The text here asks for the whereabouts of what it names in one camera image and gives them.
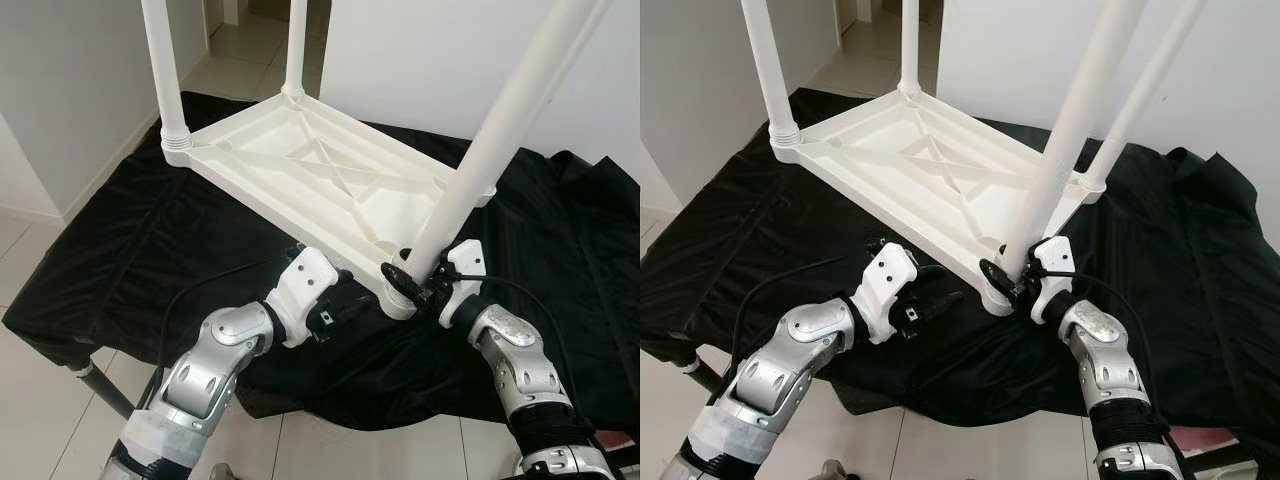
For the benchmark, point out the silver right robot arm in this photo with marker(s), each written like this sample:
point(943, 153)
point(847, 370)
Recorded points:
point(1110, 370)
point(530, 375)

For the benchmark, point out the grey robot foot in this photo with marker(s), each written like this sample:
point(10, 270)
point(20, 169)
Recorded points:
point(222, 472)
point(834, 470)

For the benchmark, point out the dark grey table base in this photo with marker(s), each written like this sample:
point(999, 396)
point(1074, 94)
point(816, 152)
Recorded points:
point(876, 400)
point(268, 404)

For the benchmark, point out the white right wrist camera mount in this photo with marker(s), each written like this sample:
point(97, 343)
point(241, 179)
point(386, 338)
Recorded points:
point(1055, 275)
point(465, 278)

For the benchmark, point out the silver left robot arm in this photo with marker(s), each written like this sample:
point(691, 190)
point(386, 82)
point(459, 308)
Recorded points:
point(200, 380)
point(775, 375)

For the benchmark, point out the pink stool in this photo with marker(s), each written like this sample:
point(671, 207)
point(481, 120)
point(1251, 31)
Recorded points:
point(622, 442)
point(1200, 438)

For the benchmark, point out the white plastic table top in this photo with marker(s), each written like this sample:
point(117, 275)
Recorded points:
point(320, 165)
point(920, 160)

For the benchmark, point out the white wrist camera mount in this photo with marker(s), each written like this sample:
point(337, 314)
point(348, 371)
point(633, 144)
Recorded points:
point(302, 290)
point(465, 278)
point(1055, 275)
point(885, 288)

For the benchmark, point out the black metal table leg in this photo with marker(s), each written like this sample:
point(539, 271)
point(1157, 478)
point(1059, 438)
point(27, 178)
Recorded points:
point(100, 388)
point(702, 367)

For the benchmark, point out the black metal bar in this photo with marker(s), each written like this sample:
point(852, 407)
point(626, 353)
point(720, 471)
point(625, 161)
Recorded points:
point(1245, 460)

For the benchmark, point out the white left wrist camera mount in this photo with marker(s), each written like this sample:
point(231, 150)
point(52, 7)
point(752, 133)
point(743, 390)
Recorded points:
point(885, 288)
point(302, 290)

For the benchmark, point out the black cloth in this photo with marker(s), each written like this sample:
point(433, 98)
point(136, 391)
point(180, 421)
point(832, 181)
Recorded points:
point(1190, 300)
point(570, 300)

